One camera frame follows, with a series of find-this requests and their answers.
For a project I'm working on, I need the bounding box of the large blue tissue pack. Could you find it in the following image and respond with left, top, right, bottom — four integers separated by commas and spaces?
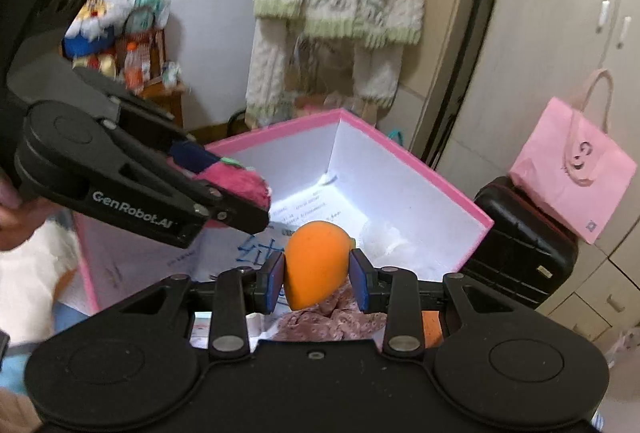
192, 223, 296, 343

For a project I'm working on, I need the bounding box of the shelf with toys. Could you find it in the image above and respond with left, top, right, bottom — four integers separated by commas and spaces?
61, 0, 186, 127

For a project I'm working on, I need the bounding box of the teal bag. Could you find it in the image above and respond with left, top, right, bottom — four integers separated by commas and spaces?
387, 130, 405, 147

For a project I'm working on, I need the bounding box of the black clothes rack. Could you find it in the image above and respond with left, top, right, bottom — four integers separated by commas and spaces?
402, 0, 496, 167

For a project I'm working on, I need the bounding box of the pink storage box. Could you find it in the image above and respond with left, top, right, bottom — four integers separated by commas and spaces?
75, 110, 492, 312

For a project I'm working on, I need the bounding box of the grey wooden wardrobe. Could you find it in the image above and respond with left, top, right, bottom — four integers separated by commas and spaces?
437, 0, 639, 347

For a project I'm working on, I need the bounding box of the black suitcase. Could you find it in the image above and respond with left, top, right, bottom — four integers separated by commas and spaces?
461, 176, 579, 309

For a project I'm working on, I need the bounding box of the strawberry plush toy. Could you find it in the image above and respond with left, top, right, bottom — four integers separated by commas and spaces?
193, 158, 271, 233

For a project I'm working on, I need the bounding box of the orange plush ball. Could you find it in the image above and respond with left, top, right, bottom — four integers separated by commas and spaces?
283, 221, 355, 311

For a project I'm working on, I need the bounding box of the person's left hand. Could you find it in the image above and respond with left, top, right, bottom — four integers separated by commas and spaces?
0, 172, 66, 433

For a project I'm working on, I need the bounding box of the pink tote bag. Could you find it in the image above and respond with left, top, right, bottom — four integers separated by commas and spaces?
509, 69, 637, 245

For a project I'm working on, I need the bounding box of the floral fabric pouch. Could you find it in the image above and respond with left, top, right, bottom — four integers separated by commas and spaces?
272, 281, 386, 342

